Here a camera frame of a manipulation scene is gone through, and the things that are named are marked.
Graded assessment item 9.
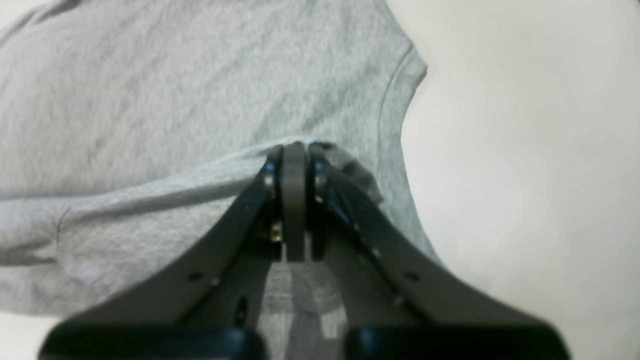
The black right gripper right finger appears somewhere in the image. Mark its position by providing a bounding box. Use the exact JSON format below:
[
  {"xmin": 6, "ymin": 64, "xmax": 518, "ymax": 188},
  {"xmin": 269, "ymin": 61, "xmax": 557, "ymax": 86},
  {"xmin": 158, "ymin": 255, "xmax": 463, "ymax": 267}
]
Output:
[{"xmin": 308, "ymin": 143, "xmax": 570, "ymax": 360}]

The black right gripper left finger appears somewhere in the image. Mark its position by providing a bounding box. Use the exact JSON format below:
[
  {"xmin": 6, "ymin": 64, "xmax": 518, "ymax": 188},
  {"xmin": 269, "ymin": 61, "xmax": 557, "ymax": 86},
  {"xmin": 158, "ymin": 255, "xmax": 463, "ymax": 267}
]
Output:
[{"xmin": 38, "ymin": 145, "xmax": 283, "ymax": 360}]

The grey T-shirt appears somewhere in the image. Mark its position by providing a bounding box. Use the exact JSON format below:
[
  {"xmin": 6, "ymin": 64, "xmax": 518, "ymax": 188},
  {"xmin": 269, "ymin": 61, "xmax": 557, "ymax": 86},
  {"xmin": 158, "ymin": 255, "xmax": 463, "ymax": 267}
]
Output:
[{"xmin": 0, "ymin": 0, "xmax": 438, "ymax": 316}]

